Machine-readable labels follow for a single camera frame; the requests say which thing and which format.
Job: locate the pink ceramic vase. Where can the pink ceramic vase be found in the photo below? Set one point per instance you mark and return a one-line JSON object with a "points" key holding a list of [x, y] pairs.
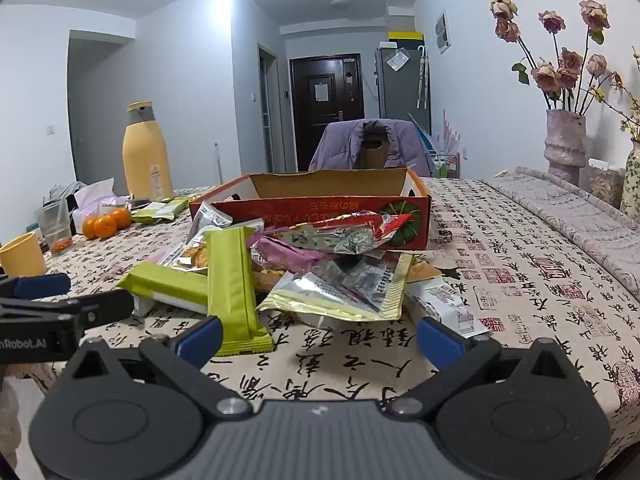
{"points": [[565, 145]]}

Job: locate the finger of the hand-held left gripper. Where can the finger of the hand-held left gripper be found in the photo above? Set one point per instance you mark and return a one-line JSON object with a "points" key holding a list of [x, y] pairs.
{"points": [[42, 286], [100, 307]]}

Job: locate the clear bag on refrigerator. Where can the clear bag on refrigerator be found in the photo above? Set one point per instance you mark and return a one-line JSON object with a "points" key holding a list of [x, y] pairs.
{"points": [[398, 60]]}

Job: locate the small silver snack packet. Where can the small silver snack packet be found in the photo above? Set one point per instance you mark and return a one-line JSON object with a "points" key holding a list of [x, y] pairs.
{"points": [[210, 217]]}

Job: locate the brown wooden chair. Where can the brown wooden chair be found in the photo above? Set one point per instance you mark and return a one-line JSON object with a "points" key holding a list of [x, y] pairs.
{"points": [[372, 155]]}

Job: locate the yellow box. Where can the yellow box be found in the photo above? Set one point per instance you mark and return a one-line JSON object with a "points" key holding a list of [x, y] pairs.
{"points": [[406, 36]]}

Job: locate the pale green snack packet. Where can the pale green snack packet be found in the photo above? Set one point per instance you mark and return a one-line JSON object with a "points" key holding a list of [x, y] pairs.
{"points": [[177, 206], [150, 216]]}

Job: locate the patterned white vase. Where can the patterned white vase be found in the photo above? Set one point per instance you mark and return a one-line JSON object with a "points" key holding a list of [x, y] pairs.
{"points": [[632, 180]]}

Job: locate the yellow flower branches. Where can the yellow flower branches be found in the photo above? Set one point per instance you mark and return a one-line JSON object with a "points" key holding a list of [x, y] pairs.
{"points": [[631, 120]]}

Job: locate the large silver gold-edged packet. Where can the large silver gold-edged packet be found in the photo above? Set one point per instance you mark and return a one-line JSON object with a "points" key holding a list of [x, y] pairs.
{"points": [[350, 285]]}

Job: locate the white snack packet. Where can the white snack packet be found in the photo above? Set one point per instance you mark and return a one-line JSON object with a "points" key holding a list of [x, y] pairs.
{"points": [[445, 305]]}

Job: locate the golden biscuit packet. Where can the golden biscuit packet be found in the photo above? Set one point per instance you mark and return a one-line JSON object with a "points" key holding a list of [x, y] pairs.
{"points": [[192, 255]]}

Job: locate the yellow thermos bottle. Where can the yellow thermos bottle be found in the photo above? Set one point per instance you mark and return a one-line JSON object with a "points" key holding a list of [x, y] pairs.
{"points": [[147, 160]]}

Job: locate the dark brown entrance door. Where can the dark brown entrance door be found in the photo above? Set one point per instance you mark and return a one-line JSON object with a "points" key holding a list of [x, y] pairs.
{"points": [[325, 120]]}

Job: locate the white folded umbrella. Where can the white folded umbrella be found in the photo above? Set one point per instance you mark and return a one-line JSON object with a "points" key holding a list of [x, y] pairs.
{"points": [[424, 75]]}

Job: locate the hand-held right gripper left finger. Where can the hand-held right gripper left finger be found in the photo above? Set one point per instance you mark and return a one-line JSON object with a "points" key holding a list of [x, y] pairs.
{"points": [[199, 341]]}

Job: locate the tan cracker packet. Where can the tan cracker packet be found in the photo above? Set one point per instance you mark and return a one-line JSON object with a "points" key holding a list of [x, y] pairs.
{"points": [[425, 271]]}

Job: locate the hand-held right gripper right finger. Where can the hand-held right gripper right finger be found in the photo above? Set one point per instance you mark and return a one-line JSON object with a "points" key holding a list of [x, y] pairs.
{"points": [[440, 342]]}

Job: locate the grey refrigerator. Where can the grey refrigerator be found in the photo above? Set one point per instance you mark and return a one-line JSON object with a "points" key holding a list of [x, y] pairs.
{"points": [[400, 95]]}

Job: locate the tangerine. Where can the tangerine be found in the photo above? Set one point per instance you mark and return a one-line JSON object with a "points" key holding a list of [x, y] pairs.
{"points": [[122, 217], [89, 227], [106, 227]]}

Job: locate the yellow cup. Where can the yellow cup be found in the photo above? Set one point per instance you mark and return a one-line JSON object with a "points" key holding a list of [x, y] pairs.
{"points": [[22, 255]]}

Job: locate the clear plastic cup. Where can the clear plastic cup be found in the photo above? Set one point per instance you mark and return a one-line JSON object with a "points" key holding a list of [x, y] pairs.
{"points": [[54, 227]]}

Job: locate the dark grey bag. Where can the dark grey bag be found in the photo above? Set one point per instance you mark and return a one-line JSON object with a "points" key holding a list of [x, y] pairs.
{"points": [[62, 192]]}

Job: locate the dried pink roses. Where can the dried pink roses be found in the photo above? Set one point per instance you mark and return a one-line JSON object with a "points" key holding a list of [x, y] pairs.
{"points": [[547, 72]]}

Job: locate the red clear snack packet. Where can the red clear snack packet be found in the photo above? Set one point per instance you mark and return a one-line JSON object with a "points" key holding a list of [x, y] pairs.
{"points": [[395, 222]]}

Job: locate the pale purple plastic bag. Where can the pale purple plastic bag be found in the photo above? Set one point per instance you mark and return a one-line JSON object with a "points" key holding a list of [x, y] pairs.
{"points": [[97, 195]]}

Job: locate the clear storage jar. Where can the clear storage jar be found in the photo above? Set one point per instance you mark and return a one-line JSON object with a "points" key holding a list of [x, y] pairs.
{"points": [[605, 185]]}

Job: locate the pink drying rack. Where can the pink drying rack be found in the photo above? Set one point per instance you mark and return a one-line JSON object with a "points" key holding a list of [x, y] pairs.
{"points": [[445, 160]]}

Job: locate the red cardboard box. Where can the red cardboard box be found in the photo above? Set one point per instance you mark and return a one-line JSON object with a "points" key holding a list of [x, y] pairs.
{"points": [[320, 207]]}

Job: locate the pink snack packet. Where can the pink snack packet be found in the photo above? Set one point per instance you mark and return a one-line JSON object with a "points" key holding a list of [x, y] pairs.
{"points": [[285, 255]]}

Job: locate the quilted pale purple cloth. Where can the quilted pale purple cloth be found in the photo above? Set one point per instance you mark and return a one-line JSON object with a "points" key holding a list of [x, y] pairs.
{"points": [[575, 215]]}

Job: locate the purple padded jacket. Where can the purple padded jacket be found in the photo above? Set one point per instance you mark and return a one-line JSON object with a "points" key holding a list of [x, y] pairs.
{"points": [[335, 152]]}

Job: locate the grey interior door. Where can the grey interior door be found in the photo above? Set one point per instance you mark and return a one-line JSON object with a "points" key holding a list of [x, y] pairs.
{"points": [[267, 110]]}

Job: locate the white wall panel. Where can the white wall panel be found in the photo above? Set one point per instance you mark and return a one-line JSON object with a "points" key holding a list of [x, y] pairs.
{"points": [[443, 32]]}

